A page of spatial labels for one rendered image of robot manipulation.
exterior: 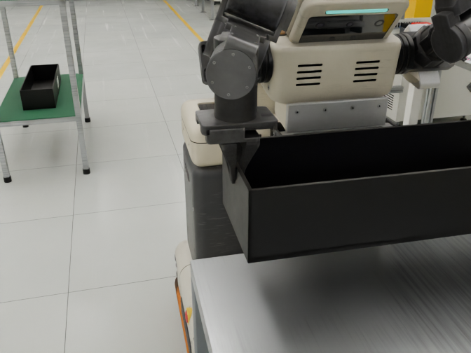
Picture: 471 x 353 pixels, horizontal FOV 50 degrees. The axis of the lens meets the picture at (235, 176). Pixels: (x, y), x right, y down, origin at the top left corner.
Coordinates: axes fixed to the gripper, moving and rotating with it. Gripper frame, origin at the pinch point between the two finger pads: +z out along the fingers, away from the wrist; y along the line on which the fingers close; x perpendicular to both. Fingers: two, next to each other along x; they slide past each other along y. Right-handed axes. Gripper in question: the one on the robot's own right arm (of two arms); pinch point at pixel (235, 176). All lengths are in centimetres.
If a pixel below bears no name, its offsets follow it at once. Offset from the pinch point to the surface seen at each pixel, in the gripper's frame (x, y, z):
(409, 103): 194, 148, 59
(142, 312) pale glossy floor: 86, -15, 94
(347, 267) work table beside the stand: -4.4, 16.9, 15.2
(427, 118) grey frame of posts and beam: 157, 137, 55
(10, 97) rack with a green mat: 252, -80, 58
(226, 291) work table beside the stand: -5.9, -2.7, 15.3
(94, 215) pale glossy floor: 161, -34, 94
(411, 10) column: 411, 271, 39
